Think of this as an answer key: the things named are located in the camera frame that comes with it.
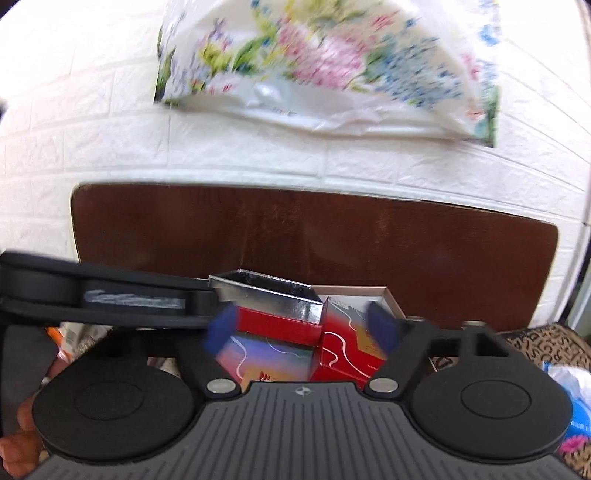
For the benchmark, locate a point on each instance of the letter pattern tablecloth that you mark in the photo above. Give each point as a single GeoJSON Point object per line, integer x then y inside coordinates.
{"type": "Point", "coordinates": [557, 345]}

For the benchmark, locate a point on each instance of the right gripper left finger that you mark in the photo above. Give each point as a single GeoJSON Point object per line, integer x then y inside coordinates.
{"type": "Point", "coordinates": [197, 352]}

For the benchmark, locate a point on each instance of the person left hand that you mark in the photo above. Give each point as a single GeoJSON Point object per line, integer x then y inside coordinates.
{"type": "Point", "coordinates": [21, 445]}

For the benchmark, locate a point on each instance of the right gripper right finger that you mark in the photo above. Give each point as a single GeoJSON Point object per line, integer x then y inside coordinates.
{"type": "Point", "coordinates": [407, 345]}

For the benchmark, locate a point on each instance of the floral plastic bag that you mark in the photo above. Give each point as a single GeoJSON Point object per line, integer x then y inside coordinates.
{"type": "Point", "coordinates": [372, 68]}

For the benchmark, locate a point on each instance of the dark brown headboard panel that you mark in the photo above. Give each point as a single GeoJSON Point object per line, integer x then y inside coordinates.
{"type": "Point", "coordinates": [445, 263]}

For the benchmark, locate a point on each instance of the black tray red gift box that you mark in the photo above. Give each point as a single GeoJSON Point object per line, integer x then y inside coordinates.
{"type": "Point", "coordinates": [291, 331]}

